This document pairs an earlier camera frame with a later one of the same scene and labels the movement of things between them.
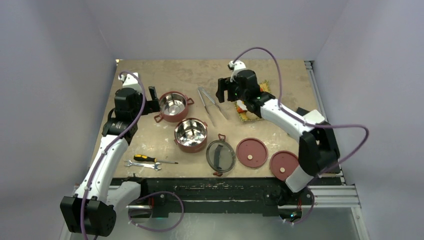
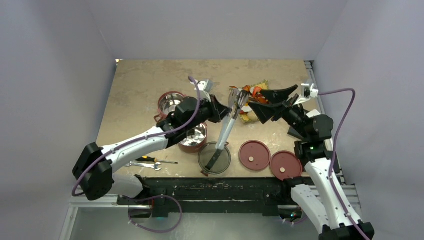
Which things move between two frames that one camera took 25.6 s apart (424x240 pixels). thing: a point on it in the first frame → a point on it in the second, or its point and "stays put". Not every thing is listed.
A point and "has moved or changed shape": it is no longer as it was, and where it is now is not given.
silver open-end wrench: (155, 166) stays put
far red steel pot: (173, 106) stays put
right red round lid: (282, 163) stays put
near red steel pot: (191, 135) stays put
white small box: (313, 117) stays put
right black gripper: (225, 84) → (266, 111)
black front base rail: (169, 197) stays put
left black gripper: (151, 106) → (218, 111)
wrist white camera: (131, 81) → (204, 87)
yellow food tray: (243, 114) stays put
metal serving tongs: (207, 95) has moved or changed shape
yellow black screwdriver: (142, 157) stays put
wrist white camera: (235, 65) → (307, 92)
